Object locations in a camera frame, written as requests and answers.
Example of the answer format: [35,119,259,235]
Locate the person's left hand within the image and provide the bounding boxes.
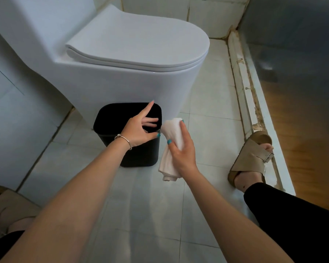
[120,100,161,149]

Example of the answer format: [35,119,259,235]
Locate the person's right hand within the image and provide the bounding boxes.
[167,120,199,180]

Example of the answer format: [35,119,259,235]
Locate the white cleaning cloth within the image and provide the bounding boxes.
[158,118,186,182]

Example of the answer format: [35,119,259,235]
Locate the black plastic waste bin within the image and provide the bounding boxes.
[93,102,163,168]

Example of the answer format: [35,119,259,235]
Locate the person's left forearm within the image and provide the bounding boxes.
[0,139,132,263]

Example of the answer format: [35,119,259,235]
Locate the person's right forearm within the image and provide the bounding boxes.
[185,168,295,263]

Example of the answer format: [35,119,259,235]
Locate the person's right beige sandal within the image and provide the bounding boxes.
[227,130,275,194]

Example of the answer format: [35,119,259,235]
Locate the person's beige sandal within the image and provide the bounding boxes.
[0,185,42,236]
[227,130,275,194]

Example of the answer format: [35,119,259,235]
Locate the person's black trousers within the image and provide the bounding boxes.
[0,182,329,263]

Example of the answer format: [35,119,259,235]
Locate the person's left beige sandal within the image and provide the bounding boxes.
[0,185,42,236]

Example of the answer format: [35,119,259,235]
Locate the white toilet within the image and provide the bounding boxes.
[0,0,211,129]

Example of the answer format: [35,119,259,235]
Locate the white door threshold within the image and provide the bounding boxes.
[227,30,296,196]

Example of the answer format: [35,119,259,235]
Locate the white toilet seat lid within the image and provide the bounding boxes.
[65,4,211,73]

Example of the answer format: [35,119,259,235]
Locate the silver bracelet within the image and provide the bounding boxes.
[114,134,133,151]

